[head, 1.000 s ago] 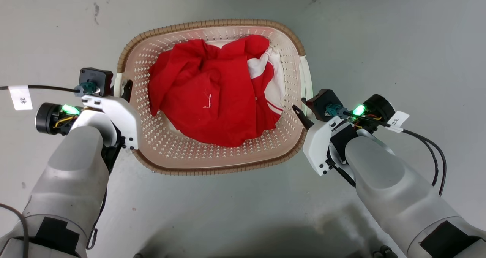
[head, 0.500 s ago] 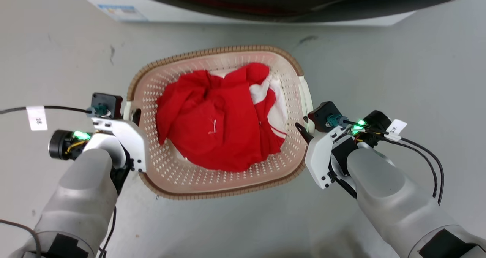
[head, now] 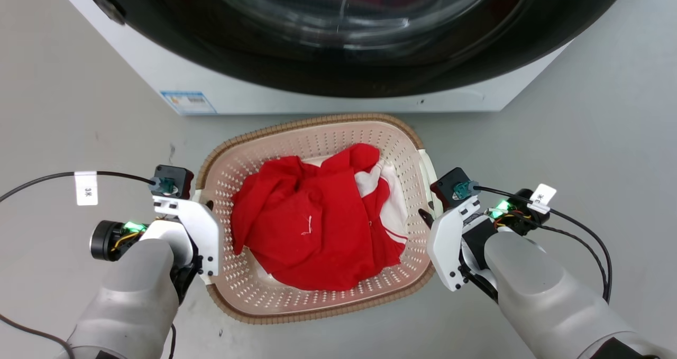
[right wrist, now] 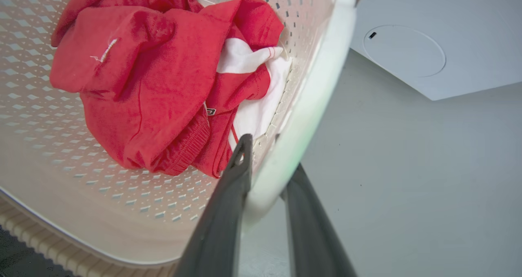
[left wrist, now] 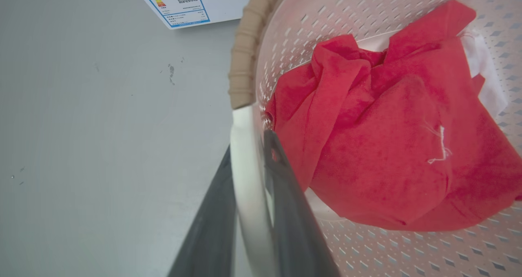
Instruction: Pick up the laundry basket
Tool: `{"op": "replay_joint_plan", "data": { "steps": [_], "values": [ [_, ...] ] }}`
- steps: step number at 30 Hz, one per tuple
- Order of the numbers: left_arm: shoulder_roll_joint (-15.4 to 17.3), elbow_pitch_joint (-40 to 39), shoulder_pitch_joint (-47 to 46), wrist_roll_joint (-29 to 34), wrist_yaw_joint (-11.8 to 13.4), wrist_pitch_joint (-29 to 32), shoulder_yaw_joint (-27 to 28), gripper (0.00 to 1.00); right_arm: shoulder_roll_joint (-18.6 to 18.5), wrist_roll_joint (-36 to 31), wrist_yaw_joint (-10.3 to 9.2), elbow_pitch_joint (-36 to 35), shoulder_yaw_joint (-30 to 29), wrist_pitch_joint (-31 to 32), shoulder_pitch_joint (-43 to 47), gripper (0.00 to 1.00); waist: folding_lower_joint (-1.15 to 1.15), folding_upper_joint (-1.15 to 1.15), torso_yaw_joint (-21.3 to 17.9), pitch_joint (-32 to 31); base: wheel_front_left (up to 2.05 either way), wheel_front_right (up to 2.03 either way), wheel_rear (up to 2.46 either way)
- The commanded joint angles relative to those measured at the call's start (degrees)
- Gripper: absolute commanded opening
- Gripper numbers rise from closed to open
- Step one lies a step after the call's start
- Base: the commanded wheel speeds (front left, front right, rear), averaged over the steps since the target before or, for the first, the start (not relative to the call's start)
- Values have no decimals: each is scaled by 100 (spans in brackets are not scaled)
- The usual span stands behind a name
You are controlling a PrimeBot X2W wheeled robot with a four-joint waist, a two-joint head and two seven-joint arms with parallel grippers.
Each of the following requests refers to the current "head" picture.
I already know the white garment with red trim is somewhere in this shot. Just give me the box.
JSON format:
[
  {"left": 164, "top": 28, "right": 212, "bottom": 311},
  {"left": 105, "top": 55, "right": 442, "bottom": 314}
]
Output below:
[{"left": 301, "top": 155, "right": 410, "bottom": 244}]

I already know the pink perforated laundry basket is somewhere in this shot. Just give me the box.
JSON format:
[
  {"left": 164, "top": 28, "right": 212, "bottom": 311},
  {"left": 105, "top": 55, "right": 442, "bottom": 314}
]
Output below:
[{"left": 191, "top": 113, "right": 444, "bottom": 325}]

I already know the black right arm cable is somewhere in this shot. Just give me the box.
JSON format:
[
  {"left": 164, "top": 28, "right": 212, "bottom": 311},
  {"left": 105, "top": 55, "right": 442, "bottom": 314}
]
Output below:
[{"left": 508, "top": 211, "right": 609, "bottom": 296}]

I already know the thin black cable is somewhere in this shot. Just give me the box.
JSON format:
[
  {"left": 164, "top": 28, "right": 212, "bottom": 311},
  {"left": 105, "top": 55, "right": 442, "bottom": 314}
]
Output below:
[{"left": 0, "top": 313, "right": 76, "bottom": 359}]

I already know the white washing machine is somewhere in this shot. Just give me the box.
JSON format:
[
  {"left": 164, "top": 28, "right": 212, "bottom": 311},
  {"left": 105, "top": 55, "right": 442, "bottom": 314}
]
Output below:
[{"left": 48, "top": 0, "right": 577, "bottom": 117}]

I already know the black left camera cable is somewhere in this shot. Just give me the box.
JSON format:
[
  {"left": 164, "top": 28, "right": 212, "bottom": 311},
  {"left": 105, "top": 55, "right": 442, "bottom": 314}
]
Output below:
[{"left": 0, "top": 171, "right": 157, "bottom": 204}]

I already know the white printed cable tag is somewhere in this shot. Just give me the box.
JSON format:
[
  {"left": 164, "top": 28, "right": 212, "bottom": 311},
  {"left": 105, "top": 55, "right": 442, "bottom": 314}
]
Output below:
[
  {"left": 74, "top": 171, "right": 99, "bottom": 207},
  {"left": 528, "top": 183, "right": 557, "bottom": 215}
]

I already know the black round washer door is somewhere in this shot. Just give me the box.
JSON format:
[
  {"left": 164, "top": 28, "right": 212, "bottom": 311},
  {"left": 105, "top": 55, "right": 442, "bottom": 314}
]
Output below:
[{"left": 79, "top": 0, "right": 633, "bottom": 98}]

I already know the black right camera cable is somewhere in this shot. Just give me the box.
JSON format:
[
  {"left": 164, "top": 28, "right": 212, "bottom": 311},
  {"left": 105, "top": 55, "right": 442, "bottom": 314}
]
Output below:
[{"left": 472, "top": 185, "right": 613, "bottom": 303}]

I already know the black camera cable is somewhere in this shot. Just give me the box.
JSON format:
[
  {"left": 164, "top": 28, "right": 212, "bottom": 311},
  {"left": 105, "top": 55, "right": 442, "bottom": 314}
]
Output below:
[
  {"left": 0, "top": 171, "right": 157, "bottom": 204},
  {"left": 472, "top": 185, "right": 613, "bottom": 303}
]

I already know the blue white energy label sticker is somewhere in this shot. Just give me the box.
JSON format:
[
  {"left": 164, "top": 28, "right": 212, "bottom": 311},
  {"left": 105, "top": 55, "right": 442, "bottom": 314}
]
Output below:
[{"left": 160, "top": 90, "right": 218, "bottom": 116}]

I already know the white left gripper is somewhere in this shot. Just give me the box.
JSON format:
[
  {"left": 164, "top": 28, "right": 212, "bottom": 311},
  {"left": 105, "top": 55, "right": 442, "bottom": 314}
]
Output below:
[{"left": 153, "top": 195, "right": 221, "bottom": 303}]

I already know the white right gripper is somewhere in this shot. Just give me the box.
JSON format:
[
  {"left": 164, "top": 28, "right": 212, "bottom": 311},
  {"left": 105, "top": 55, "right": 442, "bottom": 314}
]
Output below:
[{"left": 418, "top": 196, "right": 499, "bottom": 302}]

